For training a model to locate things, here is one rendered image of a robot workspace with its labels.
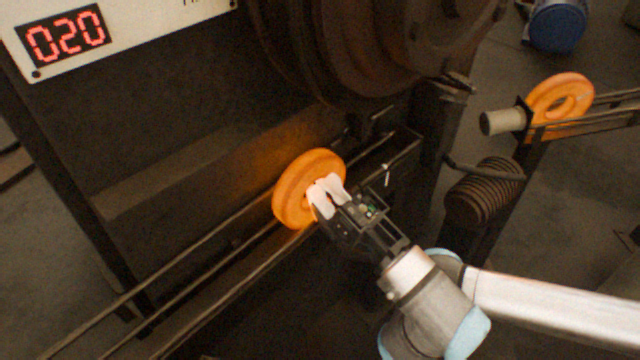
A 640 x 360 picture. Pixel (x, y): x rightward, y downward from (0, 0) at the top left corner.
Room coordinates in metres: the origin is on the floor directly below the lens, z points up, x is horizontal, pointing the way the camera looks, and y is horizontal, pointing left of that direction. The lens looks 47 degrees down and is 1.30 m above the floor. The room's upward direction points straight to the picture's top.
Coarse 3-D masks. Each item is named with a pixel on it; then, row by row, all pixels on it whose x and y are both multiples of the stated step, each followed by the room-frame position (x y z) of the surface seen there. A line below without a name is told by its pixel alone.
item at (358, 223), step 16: (368, 192) 0.45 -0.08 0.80; (352, 208) 0.41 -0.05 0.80; (368, 208) 0.42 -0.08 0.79; (384, 208) 0.42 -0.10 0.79; (336, 224) 0.41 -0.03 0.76; (352, 224) 0.38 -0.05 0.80; (368, 224) 0.38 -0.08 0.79; (384, 224) 0.40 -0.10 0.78; (352, 240) 0.38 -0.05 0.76; (368, 240) 0.38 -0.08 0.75; (384, 240) 0.37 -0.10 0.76; (400, 240) 0.36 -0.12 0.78; (384, 256) 0.35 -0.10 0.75
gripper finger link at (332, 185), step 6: (330, 174) 0.49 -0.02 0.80; (336, 174) 0.48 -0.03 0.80; (318, 180) 0.50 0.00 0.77; (324, 180) 0.49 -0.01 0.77; (330, 180) 0.49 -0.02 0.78; (336, 180) 0.48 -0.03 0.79; (324, 186) 0.49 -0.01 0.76; (330, 186) 0.49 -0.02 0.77; (336, 186) 0.48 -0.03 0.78; (330, 192) 0.48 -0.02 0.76; (336, 192) 0.48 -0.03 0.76; (342, 192) 0.47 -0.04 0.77; (330, 198) 0.47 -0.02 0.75; (336, 198) 0.47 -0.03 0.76; (342, 198) 0.47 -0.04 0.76; (348, 198) 0.46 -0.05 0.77; (336, 204) 0.46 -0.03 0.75
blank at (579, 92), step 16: (560, 80) 0.80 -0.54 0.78; (576, 80) 0.80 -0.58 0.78; (528, 96) 0.81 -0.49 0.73; (544, 96) 0.79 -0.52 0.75; (560, 96) 0.79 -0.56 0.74; (576, 96) 0.80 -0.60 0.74; (592, 96) 0.80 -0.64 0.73; (544, 112) 0.79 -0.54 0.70; (560, 112) 0.81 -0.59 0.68; (576, 112) 0.80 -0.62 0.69
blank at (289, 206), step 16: (304, 160) 0.50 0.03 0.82; (320, 160) 0.50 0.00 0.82; (336, 160) 0.53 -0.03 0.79; (288, 176) 0.47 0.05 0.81; (304, 176) 0.47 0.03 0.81; (320, 176) 0.50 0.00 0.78; (288, 192) 0.45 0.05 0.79; (304, 192) 0.47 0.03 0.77; (272, 208) 0.46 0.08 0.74; (288, 208) 0.45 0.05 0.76; (304, 208) 0.47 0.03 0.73; (288, 224) 0.44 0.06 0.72; (304, 224) 0.47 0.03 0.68
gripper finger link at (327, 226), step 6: (312, 204) 0.45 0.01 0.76; (312, 210) 0.45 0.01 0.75; (318, 210) 0.44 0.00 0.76; (318, 216) 0.43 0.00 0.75; (324, 216) 0.43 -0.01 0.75; (318, 222) 0.42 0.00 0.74; (324, 222) 0.42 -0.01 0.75; (330, 222) 0.42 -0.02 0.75; (324, 228) 0.41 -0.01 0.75; (330, 228) 0.41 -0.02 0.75; (330, 234) 0.40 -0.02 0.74
